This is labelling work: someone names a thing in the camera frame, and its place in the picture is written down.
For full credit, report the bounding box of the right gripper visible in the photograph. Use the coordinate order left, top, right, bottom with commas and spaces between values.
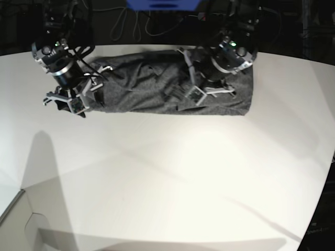
43, 66, 113, 115

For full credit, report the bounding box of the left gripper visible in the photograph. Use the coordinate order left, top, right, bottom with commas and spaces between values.
179, 47, 236, 98

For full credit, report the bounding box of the grey t-shirt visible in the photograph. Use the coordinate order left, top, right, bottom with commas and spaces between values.
91, 50, 253, 116

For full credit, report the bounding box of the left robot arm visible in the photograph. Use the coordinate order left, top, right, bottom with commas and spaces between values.
56, 12, 257, 116

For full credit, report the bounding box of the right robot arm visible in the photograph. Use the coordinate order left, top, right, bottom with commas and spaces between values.
31, 1, 113, 118

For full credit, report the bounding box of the black power strip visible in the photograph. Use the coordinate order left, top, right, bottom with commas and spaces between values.
197, 13, 225, 21

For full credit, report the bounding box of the blue box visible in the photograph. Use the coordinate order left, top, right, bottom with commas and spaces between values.
126, 0, 200, 11

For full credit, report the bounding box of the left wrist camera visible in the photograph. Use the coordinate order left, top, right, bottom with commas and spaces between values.
185, 86, 207, 106

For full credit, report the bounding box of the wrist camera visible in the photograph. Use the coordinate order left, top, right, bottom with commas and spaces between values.
69, 98, 86, 115
185, 86, 207, 106

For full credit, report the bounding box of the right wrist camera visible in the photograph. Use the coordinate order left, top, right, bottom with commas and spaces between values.
69, 98, 86, 115

